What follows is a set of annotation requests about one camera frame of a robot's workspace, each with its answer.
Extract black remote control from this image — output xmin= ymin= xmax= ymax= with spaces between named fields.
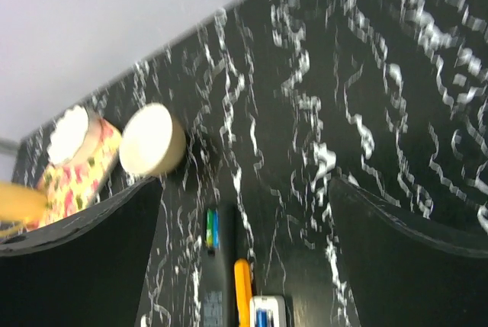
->
xmin=199 ymin=203 xmax=238 ymax=326

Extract floral rectangular tray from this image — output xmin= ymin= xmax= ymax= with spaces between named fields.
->
xmin=26 ymin=119 xmax=121 ymax=231

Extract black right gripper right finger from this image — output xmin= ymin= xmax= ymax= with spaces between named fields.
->
xmin=329 ymin=178 xmax=487 ymax=326

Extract yellow mug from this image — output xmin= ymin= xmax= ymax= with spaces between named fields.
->
xmin=1 ymin=181 xmax=48 ymax=238

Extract green blue batteries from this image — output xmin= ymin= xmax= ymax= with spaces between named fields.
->
xmin=205 ymin=209 xmax=220 ymax=249

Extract white remote blue batteries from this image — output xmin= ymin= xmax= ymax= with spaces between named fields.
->
xmin=249 ymin=296 xmax=287 ymax=327

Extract white scalloped bowl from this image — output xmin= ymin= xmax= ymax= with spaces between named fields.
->
xmin=47 ymin=105 xmax=102 ymax=167

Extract beige round bowl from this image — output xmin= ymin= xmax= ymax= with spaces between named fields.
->
xmin=119 ymin=103 xmax=187 ymax=177

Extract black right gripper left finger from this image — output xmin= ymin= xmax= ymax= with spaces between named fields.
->
xmin=1 ymin=179 xmax=162 ymax=326

